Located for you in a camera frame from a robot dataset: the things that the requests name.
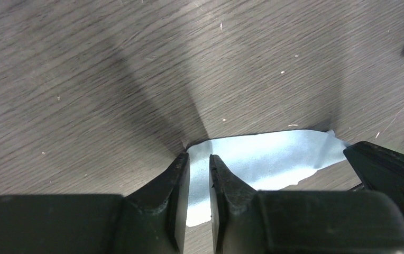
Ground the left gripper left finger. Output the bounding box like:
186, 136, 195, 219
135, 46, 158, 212
0, 153, 190, 253

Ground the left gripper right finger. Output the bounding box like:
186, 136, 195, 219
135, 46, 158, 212
209, 155, 404, 253

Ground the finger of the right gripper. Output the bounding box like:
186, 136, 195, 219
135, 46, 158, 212
343, 141, 404, 215

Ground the light blue cleaning cloth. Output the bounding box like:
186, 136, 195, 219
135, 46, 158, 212
186, 130, 350, 227

